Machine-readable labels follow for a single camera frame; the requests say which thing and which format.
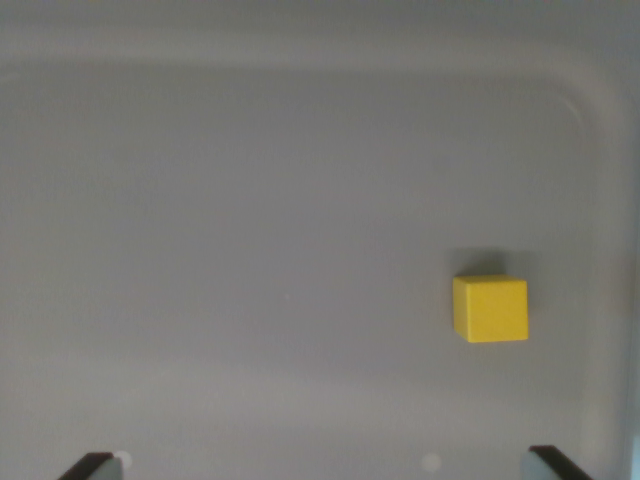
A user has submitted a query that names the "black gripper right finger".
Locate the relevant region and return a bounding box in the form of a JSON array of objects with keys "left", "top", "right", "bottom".
[{"left": 520, "top": 445, "right": 595, "bottom": 480}]

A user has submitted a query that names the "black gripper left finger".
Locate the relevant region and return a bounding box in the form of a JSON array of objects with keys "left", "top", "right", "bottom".
[{"left": 57, "top": 452, "right": 124, "bottom": 480}]

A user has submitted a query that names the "yellow cube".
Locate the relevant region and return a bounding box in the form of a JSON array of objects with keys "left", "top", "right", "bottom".
[{"left": 452, "top": 274, "right": 530, "bottom": 344}]

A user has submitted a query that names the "grey plastic tray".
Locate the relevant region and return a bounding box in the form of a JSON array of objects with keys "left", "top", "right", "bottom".
[{"left": 0, "top": 0, "right": 640, "bottom": 480}]

